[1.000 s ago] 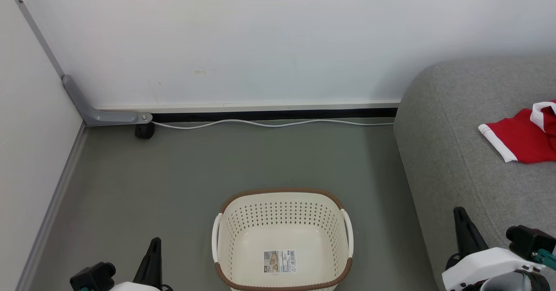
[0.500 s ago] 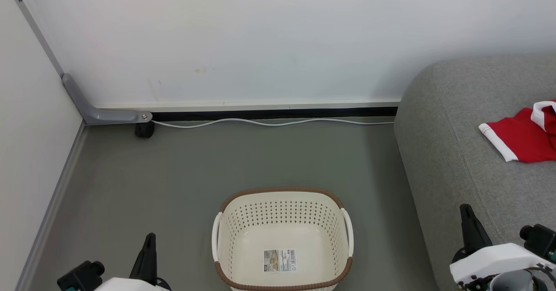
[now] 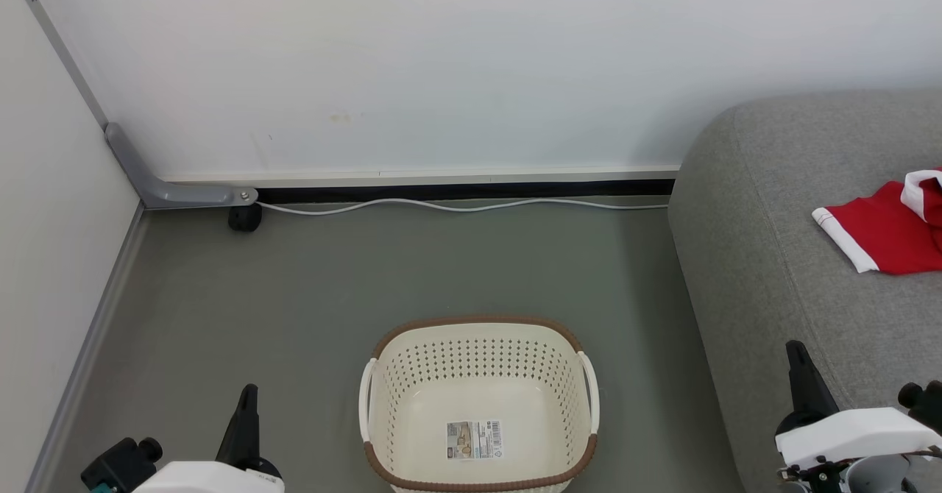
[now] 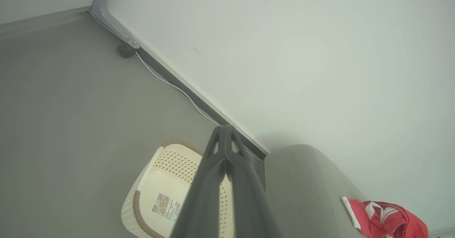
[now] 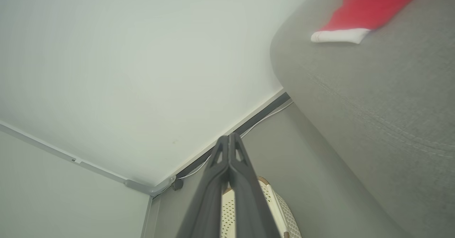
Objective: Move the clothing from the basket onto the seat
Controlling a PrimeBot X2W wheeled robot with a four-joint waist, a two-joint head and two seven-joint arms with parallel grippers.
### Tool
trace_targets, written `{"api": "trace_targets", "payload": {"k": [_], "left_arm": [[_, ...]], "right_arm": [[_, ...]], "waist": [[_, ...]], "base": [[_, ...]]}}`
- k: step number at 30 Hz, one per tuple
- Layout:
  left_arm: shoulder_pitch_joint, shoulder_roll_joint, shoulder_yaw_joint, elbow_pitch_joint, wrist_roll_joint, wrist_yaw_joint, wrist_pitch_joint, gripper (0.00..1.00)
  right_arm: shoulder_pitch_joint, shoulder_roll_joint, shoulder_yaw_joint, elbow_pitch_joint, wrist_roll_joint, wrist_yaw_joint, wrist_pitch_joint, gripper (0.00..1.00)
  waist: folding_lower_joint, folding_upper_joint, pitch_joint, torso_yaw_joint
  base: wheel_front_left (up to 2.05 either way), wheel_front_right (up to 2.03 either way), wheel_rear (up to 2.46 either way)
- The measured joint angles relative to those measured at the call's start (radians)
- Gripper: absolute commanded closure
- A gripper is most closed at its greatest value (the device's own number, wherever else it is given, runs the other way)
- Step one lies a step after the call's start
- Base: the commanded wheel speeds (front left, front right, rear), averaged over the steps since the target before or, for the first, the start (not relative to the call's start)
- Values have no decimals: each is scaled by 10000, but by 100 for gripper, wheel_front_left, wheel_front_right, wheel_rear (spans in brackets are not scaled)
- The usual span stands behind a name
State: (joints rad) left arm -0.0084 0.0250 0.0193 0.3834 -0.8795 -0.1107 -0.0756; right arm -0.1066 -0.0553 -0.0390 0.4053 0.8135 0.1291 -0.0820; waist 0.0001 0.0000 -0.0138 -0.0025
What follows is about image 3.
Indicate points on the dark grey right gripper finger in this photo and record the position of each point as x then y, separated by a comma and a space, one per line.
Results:
808, 390

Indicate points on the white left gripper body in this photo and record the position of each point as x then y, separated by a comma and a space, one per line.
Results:
213, 478

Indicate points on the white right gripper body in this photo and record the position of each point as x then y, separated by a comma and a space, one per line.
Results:
854, 434

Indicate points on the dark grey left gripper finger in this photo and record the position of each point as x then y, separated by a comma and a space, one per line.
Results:
243, 434

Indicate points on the red and white garment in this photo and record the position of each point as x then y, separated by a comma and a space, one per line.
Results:
890, 235

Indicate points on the grey fabric sofa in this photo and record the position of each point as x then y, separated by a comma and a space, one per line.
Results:
773, 294

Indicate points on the black caster wheel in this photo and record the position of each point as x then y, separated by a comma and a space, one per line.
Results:
245, 218

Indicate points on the paper label sticker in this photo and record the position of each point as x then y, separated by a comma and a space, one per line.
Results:
475, 439

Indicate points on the cream laundry basket brown rim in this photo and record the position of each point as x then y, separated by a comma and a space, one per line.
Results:
478, 360

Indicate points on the black partition bottom strip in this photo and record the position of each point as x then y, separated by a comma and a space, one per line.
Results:
478, 190

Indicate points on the grey corner trim strip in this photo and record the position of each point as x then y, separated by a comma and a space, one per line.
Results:
57, 44

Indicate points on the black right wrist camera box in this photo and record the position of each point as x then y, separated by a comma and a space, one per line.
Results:
923, 401

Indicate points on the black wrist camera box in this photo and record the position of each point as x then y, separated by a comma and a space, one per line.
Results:
923, 401
121, 467

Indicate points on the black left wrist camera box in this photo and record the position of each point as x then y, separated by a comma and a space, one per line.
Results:
121, 467

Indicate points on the grey floor edge rail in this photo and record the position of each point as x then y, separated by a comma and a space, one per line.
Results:
88, 346

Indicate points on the grey metal partition foot bracket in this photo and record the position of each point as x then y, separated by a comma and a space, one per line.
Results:
184, 196

